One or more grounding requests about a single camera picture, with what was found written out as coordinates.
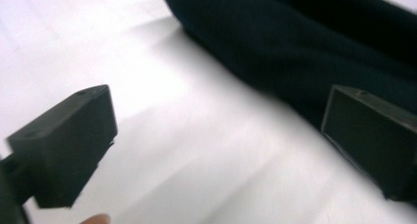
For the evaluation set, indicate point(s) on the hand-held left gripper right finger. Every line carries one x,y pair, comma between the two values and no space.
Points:
370,145

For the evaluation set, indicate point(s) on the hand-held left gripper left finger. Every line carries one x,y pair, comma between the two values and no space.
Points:
65,145

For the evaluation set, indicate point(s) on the dark knit vest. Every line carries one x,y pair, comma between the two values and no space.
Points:
295,44

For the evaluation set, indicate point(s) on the white table sheet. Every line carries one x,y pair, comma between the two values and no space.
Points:
196,152

